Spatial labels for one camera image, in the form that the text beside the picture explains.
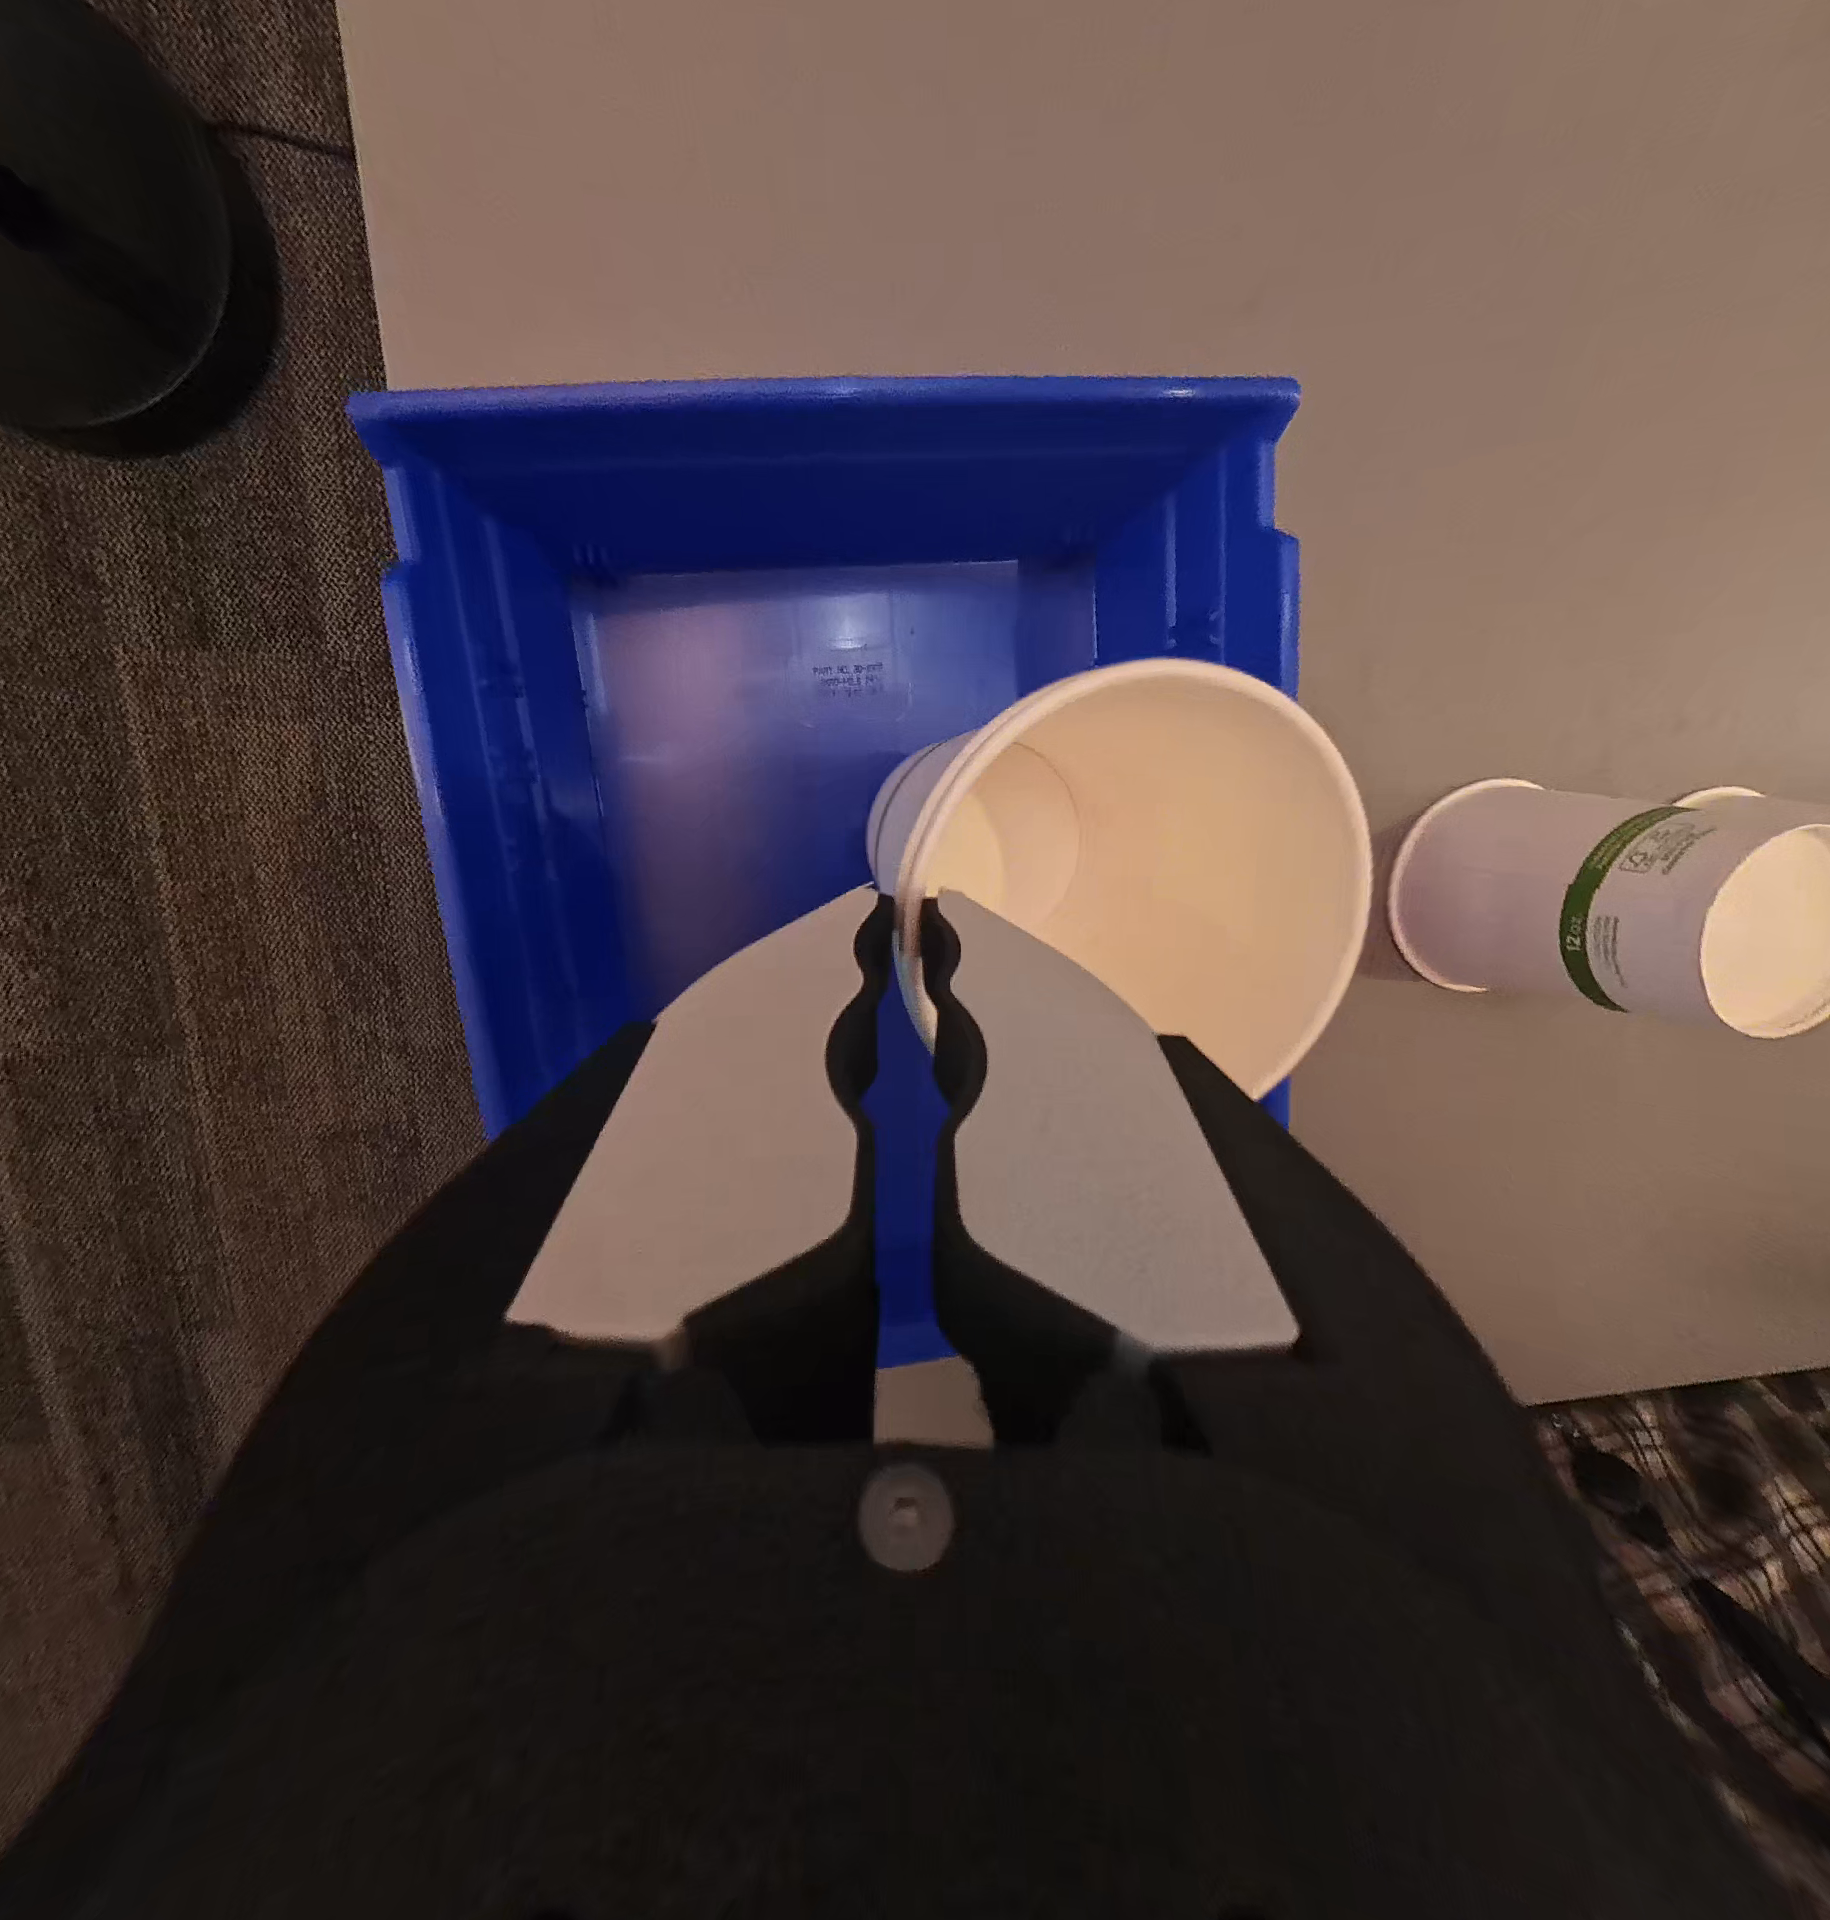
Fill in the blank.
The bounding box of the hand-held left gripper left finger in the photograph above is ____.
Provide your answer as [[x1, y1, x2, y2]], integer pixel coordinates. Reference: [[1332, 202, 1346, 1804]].
[[503, 885, 893, 1448]]

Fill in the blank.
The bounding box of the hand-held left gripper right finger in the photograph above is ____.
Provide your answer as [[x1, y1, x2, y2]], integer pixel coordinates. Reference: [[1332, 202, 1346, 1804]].
[[922, 885, 1306, 1448]]

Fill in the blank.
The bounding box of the blue plastic bin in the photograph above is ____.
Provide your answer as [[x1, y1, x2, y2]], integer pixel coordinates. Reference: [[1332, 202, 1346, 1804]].
[[348, 375, 1304, 1369]]

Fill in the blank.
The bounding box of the person's plaid shirt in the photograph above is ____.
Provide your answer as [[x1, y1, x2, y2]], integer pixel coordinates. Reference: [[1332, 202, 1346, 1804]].
[[1536, 1371, 1830, 1920]]

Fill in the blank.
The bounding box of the black floor stand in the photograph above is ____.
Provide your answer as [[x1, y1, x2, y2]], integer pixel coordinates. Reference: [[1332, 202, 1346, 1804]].
[[0, 0, 278, 453]]

